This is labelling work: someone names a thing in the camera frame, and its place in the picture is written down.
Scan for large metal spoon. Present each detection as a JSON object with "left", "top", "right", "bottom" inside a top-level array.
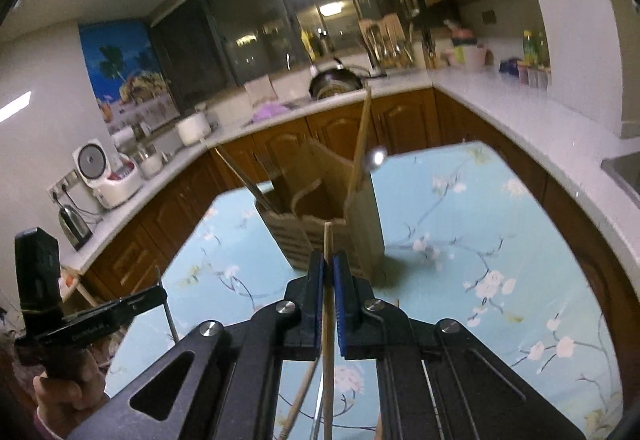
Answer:
[{"left": 365, "top": 146, "right": 389, "bottom": 171}]

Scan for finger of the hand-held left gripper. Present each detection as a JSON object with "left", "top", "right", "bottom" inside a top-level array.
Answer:
[{"left": 119, "top": 286, "right": 169, "bottom": 318}]

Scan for knife block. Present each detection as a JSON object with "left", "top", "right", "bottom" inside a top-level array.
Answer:
[{"left": 422, "top": 27, "right": 438, "bottom": 70}]

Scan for pink and green containers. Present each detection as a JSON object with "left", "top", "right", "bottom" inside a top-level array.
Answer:
[{"left": 447, "top": 22, "right": 488, "bottom": 69}]

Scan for beach fruit wall poster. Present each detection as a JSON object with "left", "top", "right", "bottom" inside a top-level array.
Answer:
[{"left": 79, "top": 20, "right": 181, "bottom": 121}]

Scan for steel electric kettle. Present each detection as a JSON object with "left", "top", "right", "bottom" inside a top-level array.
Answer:
[{"left": 57, "top": 204, "right": 93, "bottom": 251}]

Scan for black wok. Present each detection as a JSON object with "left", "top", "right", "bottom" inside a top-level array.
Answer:
[{"left": 308, "top": 60, "right": 368, "bottom": 101}]

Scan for dark kitchen window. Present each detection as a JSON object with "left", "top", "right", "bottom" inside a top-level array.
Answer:
[{"left": 150, "top": 0, "right": 426, "bottom": 103}]

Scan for wall socket strip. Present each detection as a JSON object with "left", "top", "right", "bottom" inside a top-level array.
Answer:
[{"left": 47, "top": 172, "right": 81, "bottom": 205}]

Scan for wooden cutting board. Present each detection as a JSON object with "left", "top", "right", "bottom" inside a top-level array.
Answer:
[{"left": 357, "top": 14, "right": 406, "bottom": 50}]

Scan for steel gas stove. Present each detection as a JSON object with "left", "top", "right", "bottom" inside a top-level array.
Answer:
[{"left": 602, "top": 155, "right": 640, "bottom": 211}]

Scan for white rice cooker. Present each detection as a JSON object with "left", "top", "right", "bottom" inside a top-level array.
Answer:
[{"left": 72, "top": 140, "right": 142, "bottom": 211}]

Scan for dark thin chopstick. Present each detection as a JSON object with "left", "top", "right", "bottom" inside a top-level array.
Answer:
[
  {"left": 220, "top": 147, "right": 273, "bottom": 215},
  {"left": 214, "top": 146, "right": 266, "bottom": 211}
]

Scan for wooden stool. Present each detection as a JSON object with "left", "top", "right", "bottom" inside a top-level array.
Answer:
[{"left": 59, "top": 264, "right": 101, "bottom": 321}]

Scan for floral blue tablecloth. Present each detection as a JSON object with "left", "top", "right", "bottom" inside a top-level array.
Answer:
[{"left": 102, "top": 140, "right": 623, "bottom": 440}]

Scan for purple cloth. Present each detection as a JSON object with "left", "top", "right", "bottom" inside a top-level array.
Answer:
[{"left": 252, "top": 100, "right": 292, "bottom": 121}]

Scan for cutlery drying rack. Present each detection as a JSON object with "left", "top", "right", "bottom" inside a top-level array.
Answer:
[{"left": 367, "top": 20, "right": 416, "bottom": 70}]

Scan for wooden utensil holder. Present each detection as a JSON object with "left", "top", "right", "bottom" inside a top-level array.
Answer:
[{"left": 255, "top": 90, "right": 386, "bottom": 288}]

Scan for white electric pot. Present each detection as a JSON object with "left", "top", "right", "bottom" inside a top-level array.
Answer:
[{"left": 176, "top": 102, "right": 213, "bottom": 147}]

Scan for twisted metal chopstick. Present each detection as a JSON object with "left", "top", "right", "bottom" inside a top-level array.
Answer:
[{"left": 309, "top": 397, "right": 324, "bottom": 440}]

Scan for ceiling light panel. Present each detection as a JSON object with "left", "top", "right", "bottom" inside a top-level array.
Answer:
[{"left": 0, "top": 91, "right": 33, "bottom": 123}]

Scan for person's left hand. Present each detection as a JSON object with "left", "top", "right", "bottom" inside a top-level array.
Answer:
[{"left": 32, "top": 350, "right": 111, "bottom": 437}]

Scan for row of lidded cups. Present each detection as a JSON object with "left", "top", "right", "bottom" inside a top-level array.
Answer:
[{"left": 500, "top": 57, "right": 553, "bottom": 90}]

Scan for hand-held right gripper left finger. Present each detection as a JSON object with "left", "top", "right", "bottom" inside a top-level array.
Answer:
[{"left": 67, "top": 251, "right": 326, "bottom": 440}]

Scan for wooden chopstick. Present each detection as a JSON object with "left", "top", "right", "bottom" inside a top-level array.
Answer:
[
  {"left": 347, "top": 88, "right": 373, "bottom": 201},
  {"left": 281, "top": 360, "right": 321, "bottom": 440},
  {"left": 322, "top": 221, "right": 336, "bottom": 440}
]

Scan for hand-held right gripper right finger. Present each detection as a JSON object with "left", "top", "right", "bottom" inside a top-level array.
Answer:
[{"left": 332, "top": 252, "right": 586, "bottom": 440}]

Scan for beige hanging towel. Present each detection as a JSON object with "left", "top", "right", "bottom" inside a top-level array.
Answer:
[{"left": 244, "top": 74, "right": 277, "bottom": 105}]

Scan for small white blender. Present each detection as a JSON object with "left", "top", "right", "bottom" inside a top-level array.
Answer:
[{"left": 135, "top": 145, "right": 166, "bottom": 181}]

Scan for green drink bottle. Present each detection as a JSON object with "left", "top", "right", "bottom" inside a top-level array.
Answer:
[{"left": 522, "top": 30, "right": 548, "bottom": 68}]

